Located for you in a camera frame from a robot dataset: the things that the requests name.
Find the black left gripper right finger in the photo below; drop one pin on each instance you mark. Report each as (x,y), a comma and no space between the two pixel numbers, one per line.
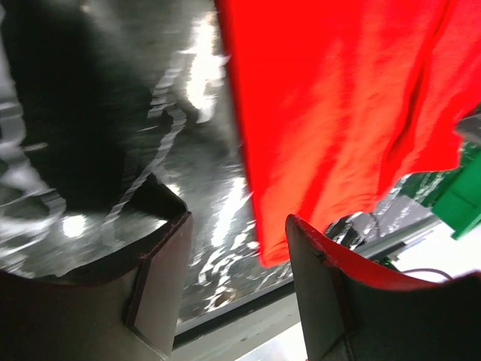
(354,309)

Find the red t shirt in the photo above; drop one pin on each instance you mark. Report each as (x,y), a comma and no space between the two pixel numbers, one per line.
(338,100)

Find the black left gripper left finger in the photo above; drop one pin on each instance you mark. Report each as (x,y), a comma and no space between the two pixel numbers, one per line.
(123,306)

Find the green plastic bin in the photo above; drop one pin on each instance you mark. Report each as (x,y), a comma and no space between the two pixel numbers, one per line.
(459,206)

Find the aluminium frame rail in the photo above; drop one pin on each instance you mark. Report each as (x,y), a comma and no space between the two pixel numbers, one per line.
(230,304)

